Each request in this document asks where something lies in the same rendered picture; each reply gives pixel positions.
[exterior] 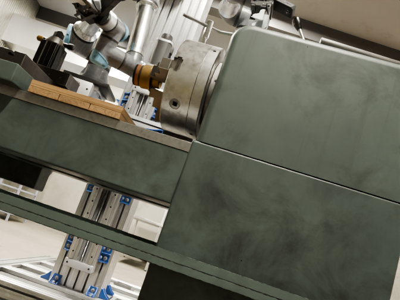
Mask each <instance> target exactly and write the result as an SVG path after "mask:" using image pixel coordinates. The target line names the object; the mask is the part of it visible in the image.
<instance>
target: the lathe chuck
mask: <svg viewBox="0 0 400 300"><path fill-rule="evenodd" d="M211 47H213V46H212V45H208V44H206V43H201V42H197V41H195V40H190V39H186V40H185V41H184V42H183V43H182V44H181V45H180V47H179V48H178V50H177V52H176V54H175V56H174V58H177V59H178V58H182V60H183V62H182V65H181V68H180V70H177V71H173V68H170V69H169V71H168V75H167V78H166V81H165V85H164V89H163V93H162V98H161V105H160V125H161V128H162V129H163V130H166V131H169V132H173V133H177V134H179V135H182V136H186V137H187V135H186V120H187V116H188V109H189V104H190V99H191V96H192V92H193V89H194V85H195V82H196V79H197V76H198V73H199V71H200V68H201V65H202V63H203V61H204V59H205V56H206V54H207V53H208V51H209V50H210V48H211ZM172 99H177V100H178V101H179V102H180V106H179V108H177V109H174V108H172V107H171V106H170V101H171V100H172Z"/></svg>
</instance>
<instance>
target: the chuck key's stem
mask: <svg viewBox="0 0 400 300"><path fill-rule="evenodd" d="M213 23H214V22H213V21H212V20H208V21H207V27H206V28H205V30H204V33H203V35H202V38H203V39H202V42H201V43H206V41H207V39H208V38H209V35H210V32H211V29H212V26H213Z"/></svg>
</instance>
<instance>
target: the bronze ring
mask: <svg viewBox="0 0 400 300"><path fill-rule="evenodd" d="M152 68H153V65H148V64H145V65H143V64H136V66H135V68H134V70H133V75H132V83H133V85H135V86H140V88H142V89H146V90H148V91H149V92H150V88H156V89H160V88H161V86H162V82H159V81H156V80H152V79H151V77H150V73H151V71H152Z"/></svg>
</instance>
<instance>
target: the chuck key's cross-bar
mask: <svg viewBox="0 0 400 300"><path fill-rule="evenodd" d="M183 16H184V17H186V18H188V19H190V20H192V21H194V22H196V23H198V24H200V25H202V26H204V27H207V24H206V23H204V22H202V21H200V20H198V19H196V18H194V17H192V16H190V15H188V14H186V13H183ZM211 30H212V31H214V32H216V33H219V34H221V35H228V36H233V34H234V33H232V32H225V31H221V30H219V29H216V28H215V27H212V29H211Z"/></svg>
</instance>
